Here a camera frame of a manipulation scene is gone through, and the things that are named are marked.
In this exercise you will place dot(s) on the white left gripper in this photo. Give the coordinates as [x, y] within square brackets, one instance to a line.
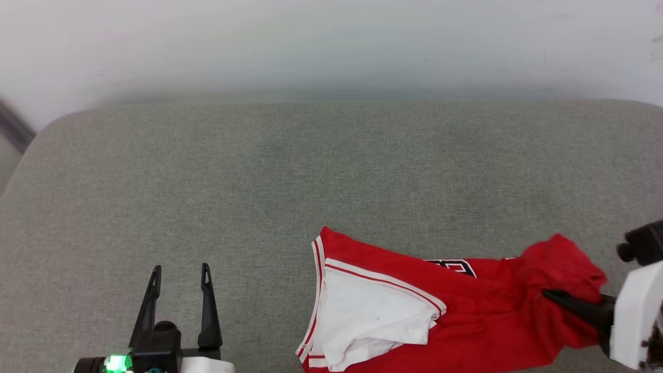
[207, 365]

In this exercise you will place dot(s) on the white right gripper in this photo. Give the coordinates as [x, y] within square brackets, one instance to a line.
[634, 311]

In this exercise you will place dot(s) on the red basketball jersey white trim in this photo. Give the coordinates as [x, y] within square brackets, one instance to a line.
[466, 311]

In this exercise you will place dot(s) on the grey fabric sofa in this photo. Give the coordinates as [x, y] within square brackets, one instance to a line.
[259, 181]

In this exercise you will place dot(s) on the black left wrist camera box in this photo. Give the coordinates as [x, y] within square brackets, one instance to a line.
[158, 349]

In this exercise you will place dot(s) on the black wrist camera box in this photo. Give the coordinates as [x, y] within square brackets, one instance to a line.
[158, 349]
[645, 243]

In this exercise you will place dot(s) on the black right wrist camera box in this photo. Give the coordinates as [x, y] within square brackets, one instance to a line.
[645, 243]

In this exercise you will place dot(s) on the grey wall trim strip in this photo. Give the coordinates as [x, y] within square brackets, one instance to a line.
[13, 124]

